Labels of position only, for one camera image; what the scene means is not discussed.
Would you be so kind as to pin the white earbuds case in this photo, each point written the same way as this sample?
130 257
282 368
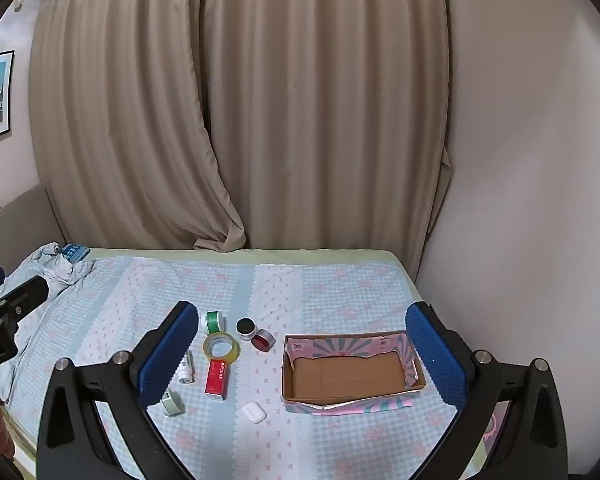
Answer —
253 412

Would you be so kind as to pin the black round jar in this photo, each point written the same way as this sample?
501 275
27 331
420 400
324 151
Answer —
246 327

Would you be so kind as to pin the beige curtain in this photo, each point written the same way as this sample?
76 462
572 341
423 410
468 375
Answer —
120 110
330 110

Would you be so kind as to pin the crumpled light blue quilt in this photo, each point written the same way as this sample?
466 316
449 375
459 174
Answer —
50 267

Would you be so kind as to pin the pink and blue printed bedsheet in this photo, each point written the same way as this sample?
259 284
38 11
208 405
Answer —
305 290

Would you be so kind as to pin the cardboard box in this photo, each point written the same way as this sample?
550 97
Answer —
345 375

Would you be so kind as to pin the grey headboard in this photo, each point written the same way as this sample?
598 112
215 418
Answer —
25 225

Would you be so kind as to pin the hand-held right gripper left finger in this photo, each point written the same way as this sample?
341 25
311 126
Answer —
172 355

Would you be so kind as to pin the small green and white box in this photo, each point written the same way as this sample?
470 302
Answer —
172 405

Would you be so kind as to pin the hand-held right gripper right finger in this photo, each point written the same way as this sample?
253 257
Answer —
430 355

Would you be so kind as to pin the green tape roll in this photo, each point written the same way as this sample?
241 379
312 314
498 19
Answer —
214 327

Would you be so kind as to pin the red rectangular box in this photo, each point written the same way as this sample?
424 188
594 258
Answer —
216 377

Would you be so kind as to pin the red round tin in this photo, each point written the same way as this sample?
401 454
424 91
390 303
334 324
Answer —
262 342

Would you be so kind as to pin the small white bottle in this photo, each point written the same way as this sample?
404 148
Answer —
186 370

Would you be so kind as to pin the yellow tape roll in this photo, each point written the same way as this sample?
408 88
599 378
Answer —
230 355

